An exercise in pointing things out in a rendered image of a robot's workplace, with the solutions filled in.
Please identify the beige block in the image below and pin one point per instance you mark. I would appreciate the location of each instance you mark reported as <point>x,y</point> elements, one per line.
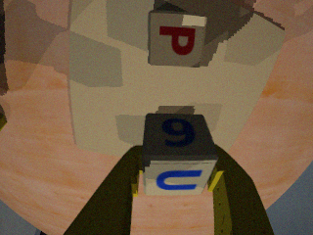
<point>175,38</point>
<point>178,154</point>

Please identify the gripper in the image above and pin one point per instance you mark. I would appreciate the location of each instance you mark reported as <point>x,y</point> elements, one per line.
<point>237,207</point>

